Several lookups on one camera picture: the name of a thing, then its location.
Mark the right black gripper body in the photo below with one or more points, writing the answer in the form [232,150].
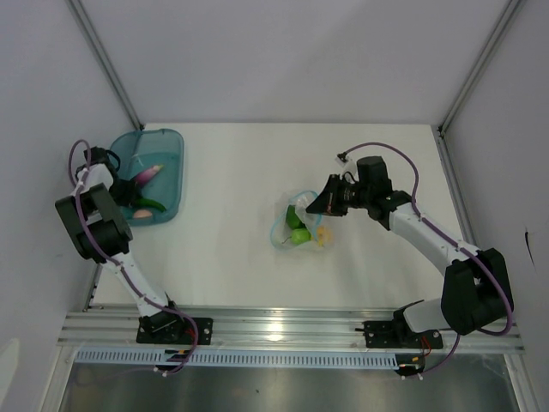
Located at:
[354,196]

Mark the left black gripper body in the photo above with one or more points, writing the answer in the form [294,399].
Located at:
[123,192]

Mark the purple toy eggplant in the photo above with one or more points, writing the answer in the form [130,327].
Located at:
[145,176]

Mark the pink toy food piece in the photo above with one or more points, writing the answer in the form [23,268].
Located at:
[142,214]

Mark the yellow toy lemon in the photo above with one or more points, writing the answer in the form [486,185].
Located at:
[324,236]

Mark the light green toy cucumber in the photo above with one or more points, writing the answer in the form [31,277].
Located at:
[292,220]

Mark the clear zip top bag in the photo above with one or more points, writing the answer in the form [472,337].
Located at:
[280,231]

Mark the green toy bell pepper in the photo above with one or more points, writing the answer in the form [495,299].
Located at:
[298,236]

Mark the dark green toy chili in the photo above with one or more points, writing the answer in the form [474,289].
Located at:
[149,203]

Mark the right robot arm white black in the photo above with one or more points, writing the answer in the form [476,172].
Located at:
[476,289]

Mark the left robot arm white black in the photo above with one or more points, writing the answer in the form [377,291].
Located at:
[99,232]

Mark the teal plastic bin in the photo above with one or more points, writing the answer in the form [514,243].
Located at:
[154,160]

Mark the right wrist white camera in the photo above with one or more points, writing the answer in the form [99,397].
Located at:
[346,162]

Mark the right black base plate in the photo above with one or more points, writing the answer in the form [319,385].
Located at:
[393,334]

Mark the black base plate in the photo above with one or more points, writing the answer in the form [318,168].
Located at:
[201,330]
[393,334]

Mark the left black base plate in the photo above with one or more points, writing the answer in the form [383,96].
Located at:
[201,330]

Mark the aluminium mounting rail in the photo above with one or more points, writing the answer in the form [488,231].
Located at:
[246,328]

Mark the white slotted cable duct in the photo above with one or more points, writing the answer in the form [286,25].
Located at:
[238,358]

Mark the left aluminium frame post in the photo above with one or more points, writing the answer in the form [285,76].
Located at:
[103,59]

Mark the aluminium frame post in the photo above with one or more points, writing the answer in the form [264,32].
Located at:
[490,46]
[103,59]

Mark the right aluminium frame post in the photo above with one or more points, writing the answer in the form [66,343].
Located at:
[490,46]

